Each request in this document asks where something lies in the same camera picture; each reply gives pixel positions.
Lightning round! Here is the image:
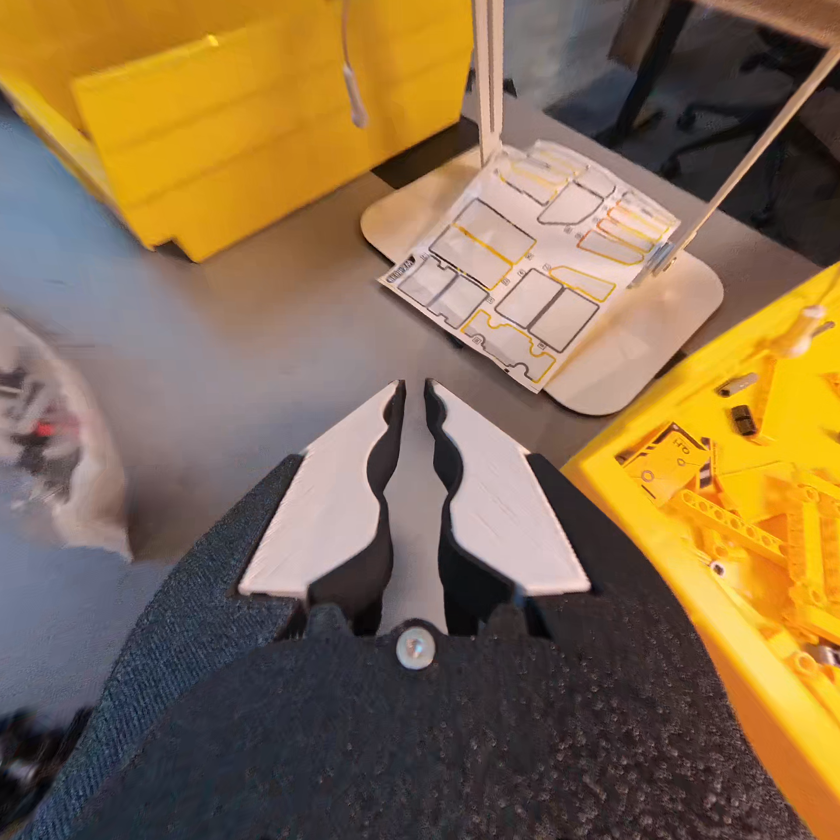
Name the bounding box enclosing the pile of yellow parts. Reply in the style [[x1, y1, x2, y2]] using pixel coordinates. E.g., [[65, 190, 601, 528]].
[[617, 371, 840, 670]]

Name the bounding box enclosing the yellow bin with grey parts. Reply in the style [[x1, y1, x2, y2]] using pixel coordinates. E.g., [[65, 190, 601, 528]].
[[0, 0, 476, 263]]

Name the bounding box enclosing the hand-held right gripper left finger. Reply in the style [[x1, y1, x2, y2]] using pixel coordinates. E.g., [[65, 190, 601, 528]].
[[237, 378, 408, 631]]

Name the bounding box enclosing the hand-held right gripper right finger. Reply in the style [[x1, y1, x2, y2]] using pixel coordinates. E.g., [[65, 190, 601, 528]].
[[422, 378, 594, 634]]

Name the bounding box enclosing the clear plastic bag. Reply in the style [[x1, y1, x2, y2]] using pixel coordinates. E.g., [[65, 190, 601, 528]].
[[0, 311, 135, 561]]

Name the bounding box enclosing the white cord with plug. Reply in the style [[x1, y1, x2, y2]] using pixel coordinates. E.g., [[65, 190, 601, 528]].
[[338, 0, 372, 130]]

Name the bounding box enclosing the yellow divided bin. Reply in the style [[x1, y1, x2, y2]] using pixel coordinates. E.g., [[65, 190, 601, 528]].
[[562, 263, 840, 834]]

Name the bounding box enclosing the white stand pole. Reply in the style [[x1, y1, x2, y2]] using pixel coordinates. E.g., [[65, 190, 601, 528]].
[[470, 0, 508, 169]]

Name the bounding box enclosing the black office chair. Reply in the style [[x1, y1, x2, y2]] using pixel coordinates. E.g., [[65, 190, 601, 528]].
[[657, 40, 840, 211]]

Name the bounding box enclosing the white sticker sheet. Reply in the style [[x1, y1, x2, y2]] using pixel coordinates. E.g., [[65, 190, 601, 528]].
[[378, 142, 683, 395]]

